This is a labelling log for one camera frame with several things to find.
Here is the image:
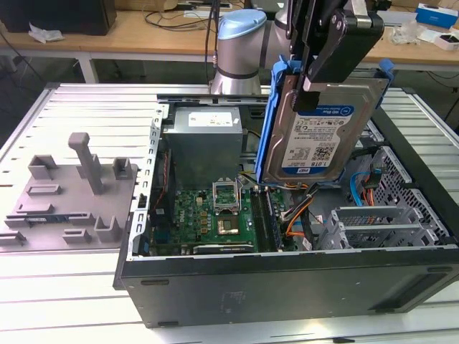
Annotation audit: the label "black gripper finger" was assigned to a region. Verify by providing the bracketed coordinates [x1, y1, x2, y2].
[285, 0, 313, 58]
[293, 9, 348, 111]

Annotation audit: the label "hard disk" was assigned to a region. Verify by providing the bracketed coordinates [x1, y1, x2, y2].
[254, 55, 395, 189]

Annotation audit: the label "orange and red power wire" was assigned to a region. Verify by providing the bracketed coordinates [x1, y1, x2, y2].
[361, 163, 383, 207]

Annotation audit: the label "silver disk bay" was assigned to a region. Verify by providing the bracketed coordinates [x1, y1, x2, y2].
[317, 204, 431, 252]

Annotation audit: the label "clear plastic bags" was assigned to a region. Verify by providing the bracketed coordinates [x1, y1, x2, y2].
[389, 19, 421, 46]

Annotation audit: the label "wooden desk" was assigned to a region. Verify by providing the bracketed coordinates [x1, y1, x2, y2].
[365, 19, 459, 85]
[0, 9, 223, 85]

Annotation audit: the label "blue cardboard box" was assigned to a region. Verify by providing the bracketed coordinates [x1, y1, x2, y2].
[415, 3, 459, 29]

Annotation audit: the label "small white open box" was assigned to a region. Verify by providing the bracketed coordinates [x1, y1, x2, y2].
[432, 30, 459, 52]

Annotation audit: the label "grey power supply unit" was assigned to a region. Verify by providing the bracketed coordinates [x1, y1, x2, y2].
[163, 106, 247, 191]

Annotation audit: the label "metal socket cover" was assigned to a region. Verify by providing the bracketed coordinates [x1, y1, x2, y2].
[212, 178, 241, 214]

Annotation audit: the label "dark RAM stick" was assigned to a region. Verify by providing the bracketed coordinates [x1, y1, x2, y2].
[265, 189, 281, 252]

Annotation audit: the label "CPU socket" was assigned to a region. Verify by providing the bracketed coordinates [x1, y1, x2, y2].
[214, 214, 242, 237]

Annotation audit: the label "green motherboard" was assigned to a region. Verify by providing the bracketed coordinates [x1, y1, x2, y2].
[150, 186, 298, 254]

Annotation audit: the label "black graphics card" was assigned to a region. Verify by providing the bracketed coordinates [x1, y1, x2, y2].
[192, 243, 254, 255]

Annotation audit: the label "large black box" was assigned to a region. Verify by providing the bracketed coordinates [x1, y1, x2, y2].
[0, 0, 118, 37]

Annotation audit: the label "crumpled white plastic wrap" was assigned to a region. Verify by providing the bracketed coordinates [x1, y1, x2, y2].
[28, 21, 65, 44]

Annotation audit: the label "black PC case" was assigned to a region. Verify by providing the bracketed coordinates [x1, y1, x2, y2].
[113, 93, 459, 329]

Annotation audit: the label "grey parts rack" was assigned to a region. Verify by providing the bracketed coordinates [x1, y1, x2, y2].
[0, 132, 139, 254]

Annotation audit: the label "RAM stick with blue label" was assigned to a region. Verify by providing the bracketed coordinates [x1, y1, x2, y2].
[23, 214, 69, 223]

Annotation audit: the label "blue data wire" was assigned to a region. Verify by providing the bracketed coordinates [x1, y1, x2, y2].
[349, 171, 371, 207]

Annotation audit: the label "yellow and black wires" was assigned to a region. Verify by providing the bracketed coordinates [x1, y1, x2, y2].
[239, 129, 260, 178]

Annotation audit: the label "black sleeved cable bundle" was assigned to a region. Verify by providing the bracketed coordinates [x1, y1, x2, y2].
[304, 147, 378, 201]

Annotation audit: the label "multicoloured wire bundle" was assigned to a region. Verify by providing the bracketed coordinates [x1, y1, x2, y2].
[281, 182, 316, 221]

